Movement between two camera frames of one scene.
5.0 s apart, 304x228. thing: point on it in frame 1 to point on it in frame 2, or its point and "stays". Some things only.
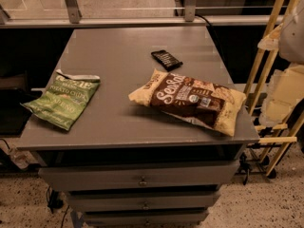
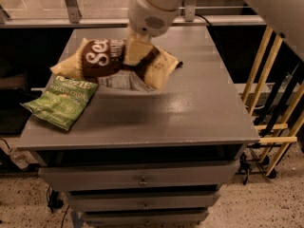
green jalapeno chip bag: [66, 99] stays
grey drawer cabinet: [125, 165] stays
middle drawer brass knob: [145, 207] stays
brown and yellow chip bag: [191, 100] to [99, 56]
